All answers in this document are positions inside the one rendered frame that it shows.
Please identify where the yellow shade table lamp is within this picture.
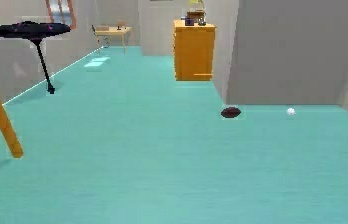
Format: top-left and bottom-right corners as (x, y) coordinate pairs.
(186, 0), (206, 23)

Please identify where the dark chair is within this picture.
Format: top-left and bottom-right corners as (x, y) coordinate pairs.
(91, 24), (110, 50)

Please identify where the black round pedestal table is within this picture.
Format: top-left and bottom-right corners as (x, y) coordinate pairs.
(0, 20), (72, 95)

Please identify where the orange wooden shelf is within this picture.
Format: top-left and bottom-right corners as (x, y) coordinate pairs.
(0, 62), (25, 159)

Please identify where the pale wooden desk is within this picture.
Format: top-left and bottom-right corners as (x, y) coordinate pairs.
(94, 25), (133, 54)

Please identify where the orange wooden dresser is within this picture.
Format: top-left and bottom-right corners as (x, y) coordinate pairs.
(173, 19), (217, 82)

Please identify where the dark brown oval ball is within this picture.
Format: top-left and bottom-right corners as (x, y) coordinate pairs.
(220, 106), (242, 119)

